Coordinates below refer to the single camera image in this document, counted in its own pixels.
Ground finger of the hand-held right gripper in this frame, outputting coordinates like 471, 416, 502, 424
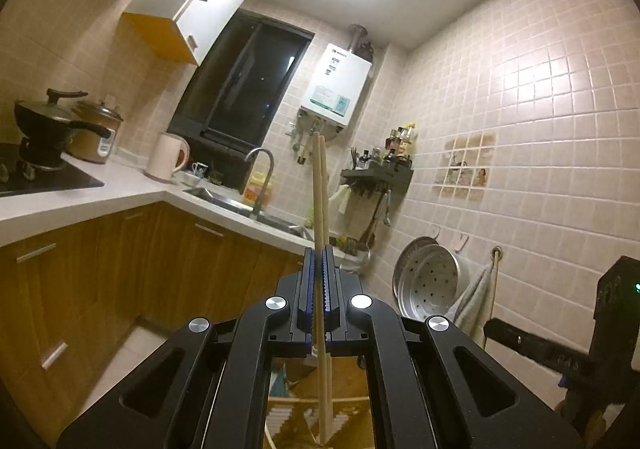
482, 318, 596, 381

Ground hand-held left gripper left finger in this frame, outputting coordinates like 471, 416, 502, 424
57, 245, 317, 449

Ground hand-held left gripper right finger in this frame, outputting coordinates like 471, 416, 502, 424
322, 244, 586, 449

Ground wooden chopstick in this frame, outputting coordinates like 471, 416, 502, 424
317, 134, 333, 447
311, 130, 326, 447

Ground hanging cooking utensils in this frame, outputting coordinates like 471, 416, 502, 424
370, 189, 396, 250

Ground grey hanging towel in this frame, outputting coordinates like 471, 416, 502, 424
445, 264, 498, 345

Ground pale hanging cloth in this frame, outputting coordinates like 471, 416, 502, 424
329, 184, 353, 215

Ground metal steamer tray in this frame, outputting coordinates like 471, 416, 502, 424
392, 236, 471, 325

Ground yellow bottle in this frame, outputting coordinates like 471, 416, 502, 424
243, 172, 275, 207

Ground metal sink faucet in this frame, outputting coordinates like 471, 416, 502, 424
244, 148, 276, 217

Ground metal kitchen sink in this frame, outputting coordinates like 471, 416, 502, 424
182, 186, 313, 237

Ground water heater pipes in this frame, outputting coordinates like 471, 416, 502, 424
289, 112, 346, 165

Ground row of condiment bottles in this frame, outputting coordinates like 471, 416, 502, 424
350, 123, 418, 170

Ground kitchen counter with wooden cabinets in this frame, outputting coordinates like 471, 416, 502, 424
0, 152, 371, 445

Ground white electric kettle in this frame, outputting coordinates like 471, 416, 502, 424
146, 132, 192, 181

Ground white water heater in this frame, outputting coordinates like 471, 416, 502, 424
299, 43, 373, 129

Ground dark window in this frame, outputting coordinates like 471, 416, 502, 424
167, 9, 316, 160

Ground metal flue pipe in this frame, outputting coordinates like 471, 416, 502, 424
348, 23, 376, 62

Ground brown rice cooker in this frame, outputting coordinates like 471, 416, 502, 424
70, 99, 124, 164

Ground black gas stove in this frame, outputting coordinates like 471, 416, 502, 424
0, 142, 106, 197

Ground black wok with lid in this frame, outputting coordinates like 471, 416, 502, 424
14, 88, 113, 167

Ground wire sink basket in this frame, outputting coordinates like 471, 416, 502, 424
335, 234, 373, 275

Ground black wall rack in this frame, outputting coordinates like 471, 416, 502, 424
341, 166, 415, 197

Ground white wall cabinet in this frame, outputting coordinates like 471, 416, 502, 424
121, 0, 255, 66

